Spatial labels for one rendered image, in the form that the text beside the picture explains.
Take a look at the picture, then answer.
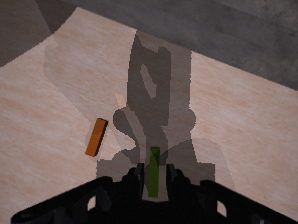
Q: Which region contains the orange rod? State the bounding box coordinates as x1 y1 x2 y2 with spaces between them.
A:
85 118 108 157

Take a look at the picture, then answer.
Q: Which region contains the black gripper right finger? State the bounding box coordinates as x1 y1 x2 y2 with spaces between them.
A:
166 164 298 224

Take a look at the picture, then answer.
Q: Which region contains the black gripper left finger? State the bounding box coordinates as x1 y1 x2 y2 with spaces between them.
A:
11 163 145 224

